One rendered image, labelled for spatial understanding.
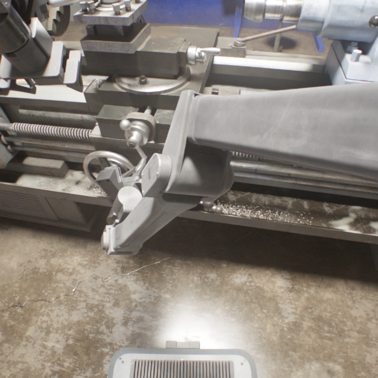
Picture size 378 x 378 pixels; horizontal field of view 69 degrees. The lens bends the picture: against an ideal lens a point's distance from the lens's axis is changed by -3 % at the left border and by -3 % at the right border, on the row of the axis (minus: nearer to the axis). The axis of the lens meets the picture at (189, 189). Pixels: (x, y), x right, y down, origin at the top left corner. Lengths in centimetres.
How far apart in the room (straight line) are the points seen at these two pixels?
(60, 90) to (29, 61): 70
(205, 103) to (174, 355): 96
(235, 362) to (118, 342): 56
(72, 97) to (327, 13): 91
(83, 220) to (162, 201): 134
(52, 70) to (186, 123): 27
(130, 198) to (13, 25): 39
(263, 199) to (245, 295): 50
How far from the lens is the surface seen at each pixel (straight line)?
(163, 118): 90
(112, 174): 70
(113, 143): 100
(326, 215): 133
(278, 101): 23
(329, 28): 108
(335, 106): 19
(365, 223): 139
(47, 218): 185
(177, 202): 40
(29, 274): 175
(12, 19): 48
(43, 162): 151
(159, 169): 34
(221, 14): 427
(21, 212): 194
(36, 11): 56
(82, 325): 153
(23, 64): 53
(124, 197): 66
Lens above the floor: 139
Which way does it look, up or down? 49 degrees down
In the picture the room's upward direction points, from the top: 1 degrees counter-clockwise
